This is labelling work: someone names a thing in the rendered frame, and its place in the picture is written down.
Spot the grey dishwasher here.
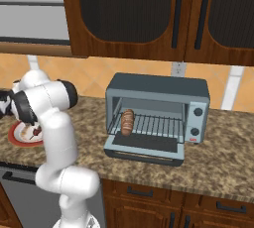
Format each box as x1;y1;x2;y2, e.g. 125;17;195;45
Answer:
0;165;107;228

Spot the kebab skewer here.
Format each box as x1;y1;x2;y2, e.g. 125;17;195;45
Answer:
27;124;44;141

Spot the brown baguette bread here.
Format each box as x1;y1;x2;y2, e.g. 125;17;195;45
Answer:
120;108;136;137

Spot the red-rimmed white plate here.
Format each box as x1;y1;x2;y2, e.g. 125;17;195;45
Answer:
7;119;46;148

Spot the brown glass-panel cupboard door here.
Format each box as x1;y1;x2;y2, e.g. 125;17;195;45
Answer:
184;0;254;68
59;0;196;63

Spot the white wall socket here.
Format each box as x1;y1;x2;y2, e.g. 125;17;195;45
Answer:
171;61;187;77

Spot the brown wooden drawer front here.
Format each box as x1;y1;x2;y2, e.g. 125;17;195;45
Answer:
183;191;254;222
101;177;187;207

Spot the black dishwasher handle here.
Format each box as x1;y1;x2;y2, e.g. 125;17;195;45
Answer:
1;171;38;186

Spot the black drawer handle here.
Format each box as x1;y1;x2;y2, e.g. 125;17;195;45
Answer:
126;185;155;198
215;200;248;215

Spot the grey microwave oven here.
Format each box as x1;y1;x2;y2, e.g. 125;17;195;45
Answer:
0;0;71;47

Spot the toaster oven wire rack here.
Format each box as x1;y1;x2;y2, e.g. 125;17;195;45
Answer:
110;110;185;141

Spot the grey toaster oven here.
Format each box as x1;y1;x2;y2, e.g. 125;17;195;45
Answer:
105;71;211;146

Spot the toaster oven door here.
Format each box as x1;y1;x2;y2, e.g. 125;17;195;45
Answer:
103;130;186;168

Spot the brown wooden base cupboard door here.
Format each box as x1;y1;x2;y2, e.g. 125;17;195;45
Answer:
103;194;183;228
180;209;254;228

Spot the black cupboard door handle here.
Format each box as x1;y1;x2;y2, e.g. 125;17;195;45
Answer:
193;0;212;51
171;0;185;50

